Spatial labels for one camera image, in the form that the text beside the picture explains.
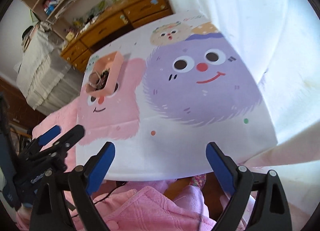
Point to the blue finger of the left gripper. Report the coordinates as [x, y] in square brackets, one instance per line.
[36, 144]
[60, 149]

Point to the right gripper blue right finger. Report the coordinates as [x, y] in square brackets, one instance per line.
[236, 181]

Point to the white floral curtain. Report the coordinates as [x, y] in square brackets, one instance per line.
[279, 42]

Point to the cartoon printed tablecloth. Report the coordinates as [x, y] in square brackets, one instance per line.
[180, 87]

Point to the pink plastic tray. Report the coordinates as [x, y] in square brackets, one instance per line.
[108, 67]

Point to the wooden desk with drawers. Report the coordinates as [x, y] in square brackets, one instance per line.
[128, 14]

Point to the white lace covered furniture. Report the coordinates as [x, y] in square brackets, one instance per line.
[46, 80]

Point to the pink band smartwatch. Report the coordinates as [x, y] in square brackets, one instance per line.
[95, 80]

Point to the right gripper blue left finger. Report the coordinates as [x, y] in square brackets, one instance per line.
[85, 180]

